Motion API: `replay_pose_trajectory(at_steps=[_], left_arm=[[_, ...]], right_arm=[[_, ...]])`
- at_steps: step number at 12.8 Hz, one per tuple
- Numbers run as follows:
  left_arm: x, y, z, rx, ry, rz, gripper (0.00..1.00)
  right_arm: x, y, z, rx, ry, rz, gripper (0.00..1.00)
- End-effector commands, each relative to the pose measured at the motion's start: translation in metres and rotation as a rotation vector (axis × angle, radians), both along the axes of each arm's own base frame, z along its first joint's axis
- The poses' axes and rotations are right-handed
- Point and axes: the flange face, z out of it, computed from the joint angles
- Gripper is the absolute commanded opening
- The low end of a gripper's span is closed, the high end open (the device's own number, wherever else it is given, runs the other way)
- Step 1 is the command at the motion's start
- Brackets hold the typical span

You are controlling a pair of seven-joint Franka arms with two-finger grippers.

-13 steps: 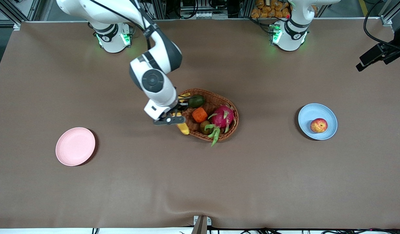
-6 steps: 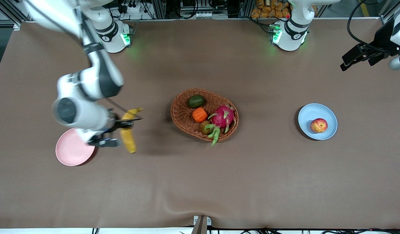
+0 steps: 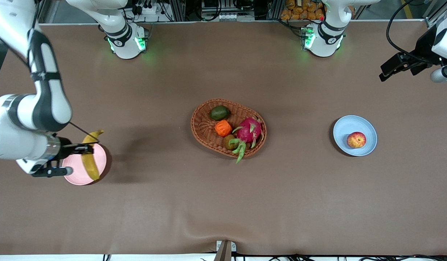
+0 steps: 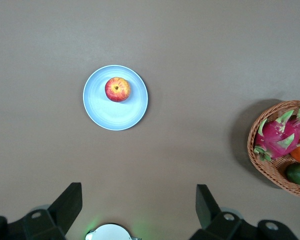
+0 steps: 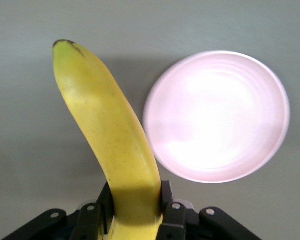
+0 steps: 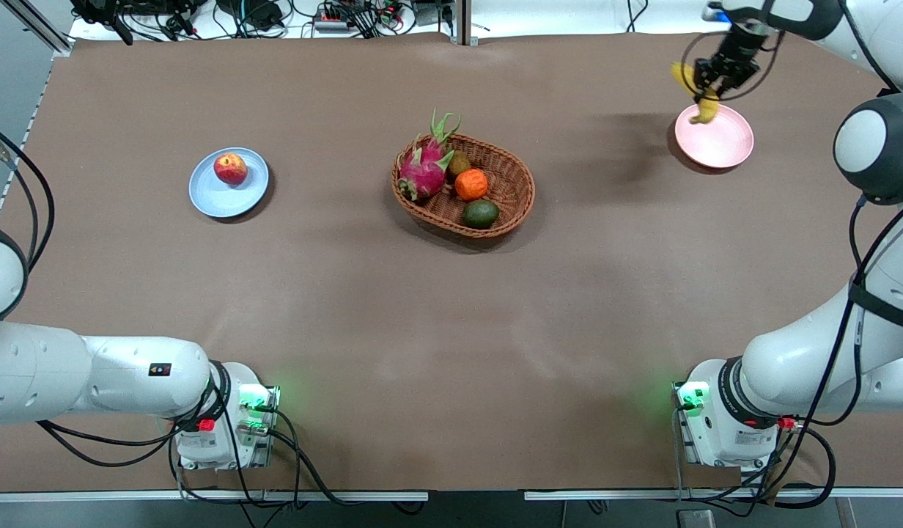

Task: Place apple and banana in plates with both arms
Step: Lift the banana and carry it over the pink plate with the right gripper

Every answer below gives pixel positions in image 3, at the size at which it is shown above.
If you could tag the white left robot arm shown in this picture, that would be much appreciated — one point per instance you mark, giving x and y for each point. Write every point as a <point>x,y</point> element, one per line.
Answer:
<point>327,36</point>

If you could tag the brown kiwi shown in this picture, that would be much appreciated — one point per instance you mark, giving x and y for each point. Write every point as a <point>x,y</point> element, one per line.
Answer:
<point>230,141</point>

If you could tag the aluminium frame post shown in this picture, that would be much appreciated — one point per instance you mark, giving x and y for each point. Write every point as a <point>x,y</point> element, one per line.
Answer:
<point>432,12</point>
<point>42,11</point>

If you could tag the green avocado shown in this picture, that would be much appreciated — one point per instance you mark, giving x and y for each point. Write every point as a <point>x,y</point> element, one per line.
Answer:
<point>220,112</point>

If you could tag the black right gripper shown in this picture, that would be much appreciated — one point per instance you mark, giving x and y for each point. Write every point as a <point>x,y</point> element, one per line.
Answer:
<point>65,146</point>

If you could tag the yellow banana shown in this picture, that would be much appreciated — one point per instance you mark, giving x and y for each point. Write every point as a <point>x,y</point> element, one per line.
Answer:
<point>91,166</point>

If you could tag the light blue plate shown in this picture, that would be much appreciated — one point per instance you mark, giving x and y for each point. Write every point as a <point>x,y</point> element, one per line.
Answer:
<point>341,136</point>

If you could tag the white terminal strip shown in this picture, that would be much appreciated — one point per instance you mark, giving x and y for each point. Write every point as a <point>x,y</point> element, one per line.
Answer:
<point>236,16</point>

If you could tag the brown table cloth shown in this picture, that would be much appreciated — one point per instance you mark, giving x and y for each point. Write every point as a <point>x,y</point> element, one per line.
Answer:
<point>223,203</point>

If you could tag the metal edge bracket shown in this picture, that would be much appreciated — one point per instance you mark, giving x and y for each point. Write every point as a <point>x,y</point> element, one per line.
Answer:
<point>225,251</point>

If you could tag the red yellow apple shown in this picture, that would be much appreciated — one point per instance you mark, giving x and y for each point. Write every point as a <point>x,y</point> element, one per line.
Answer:
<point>356,140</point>

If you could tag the pile of orange fruit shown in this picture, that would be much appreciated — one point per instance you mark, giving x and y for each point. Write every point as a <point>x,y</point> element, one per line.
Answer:
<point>299,11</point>

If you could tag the orange tangerine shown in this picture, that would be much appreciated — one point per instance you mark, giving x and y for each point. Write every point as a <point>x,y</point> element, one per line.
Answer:
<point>223,128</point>

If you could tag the pink dragon fruit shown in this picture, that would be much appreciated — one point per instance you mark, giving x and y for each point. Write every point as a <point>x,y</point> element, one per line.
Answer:
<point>249,129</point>

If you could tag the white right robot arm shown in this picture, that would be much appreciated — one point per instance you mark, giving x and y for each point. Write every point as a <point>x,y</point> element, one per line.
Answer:
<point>13,137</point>

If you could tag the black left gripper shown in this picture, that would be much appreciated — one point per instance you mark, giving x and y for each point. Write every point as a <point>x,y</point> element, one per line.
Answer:
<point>423,47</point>

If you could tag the pink plate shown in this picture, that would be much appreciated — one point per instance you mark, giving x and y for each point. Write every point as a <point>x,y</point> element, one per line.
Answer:
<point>78,163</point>

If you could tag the brown wicker basket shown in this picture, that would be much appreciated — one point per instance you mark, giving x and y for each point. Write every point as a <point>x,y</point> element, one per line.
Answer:
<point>205,130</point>

